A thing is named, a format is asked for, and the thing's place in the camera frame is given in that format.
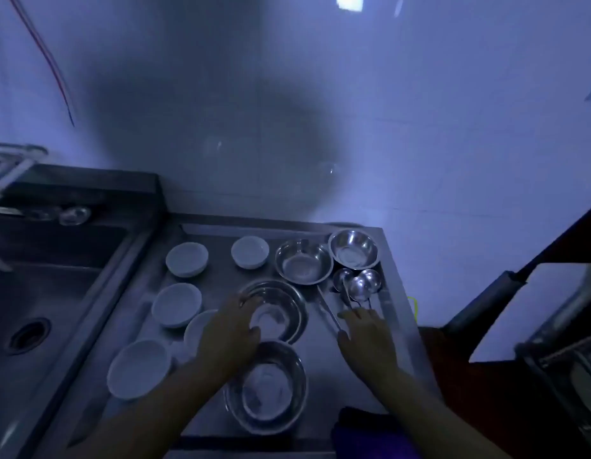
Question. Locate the person's left hand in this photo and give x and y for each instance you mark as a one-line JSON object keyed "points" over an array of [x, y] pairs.
{"points": [[226, 337]]}

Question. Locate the person's right hand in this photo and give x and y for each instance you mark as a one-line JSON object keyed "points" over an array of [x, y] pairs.
{"points": [[369, 346]]}

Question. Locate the person's left thumb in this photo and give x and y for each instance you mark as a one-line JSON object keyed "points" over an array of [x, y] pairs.
{"points": [[254, 337]]}

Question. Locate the person's right thumb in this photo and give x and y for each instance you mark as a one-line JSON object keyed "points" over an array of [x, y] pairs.
{"points": [[343, 338]]}

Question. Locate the large steel bowl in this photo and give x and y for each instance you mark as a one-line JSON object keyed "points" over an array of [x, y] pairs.
{"points": [[281, 310], [267, 389]]}

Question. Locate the person's left forearm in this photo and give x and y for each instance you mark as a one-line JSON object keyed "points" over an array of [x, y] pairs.
{"points": [[156, 411]]}

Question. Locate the person's right forearm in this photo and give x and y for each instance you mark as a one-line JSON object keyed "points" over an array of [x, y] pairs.
{"points": [[429, 420]]}

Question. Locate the steel chopsticks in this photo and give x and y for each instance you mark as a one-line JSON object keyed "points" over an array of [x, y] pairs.
{"points": [[328, 310]]}

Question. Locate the white ceramic bowl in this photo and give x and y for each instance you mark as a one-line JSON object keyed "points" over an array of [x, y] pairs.
{"points": [[139, 369], [196, 329], [187, 259], [250, 251], [176, 304]]}

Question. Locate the small steel bowl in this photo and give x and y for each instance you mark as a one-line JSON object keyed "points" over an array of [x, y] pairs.
{"points": [[303, 262], [354, 248]]}

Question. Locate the purple cloth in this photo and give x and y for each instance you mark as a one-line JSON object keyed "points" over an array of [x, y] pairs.
{"points": [[372, 437]]}

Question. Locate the steel sink basin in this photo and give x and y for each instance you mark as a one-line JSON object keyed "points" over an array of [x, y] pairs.
{"points": [[47, 301]]}

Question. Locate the small glass dish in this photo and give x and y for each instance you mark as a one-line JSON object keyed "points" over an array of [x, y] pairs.
{"points": [[74, 216]]}

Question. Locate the steel rack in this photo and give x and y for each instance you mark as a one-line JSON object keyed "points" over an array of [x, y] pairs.
{"points": [[563, 358]]}

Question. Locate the sink drain strainer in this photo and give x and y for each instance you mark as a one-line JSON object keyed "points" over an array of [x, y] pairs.
{"points": [[27, 335]]}

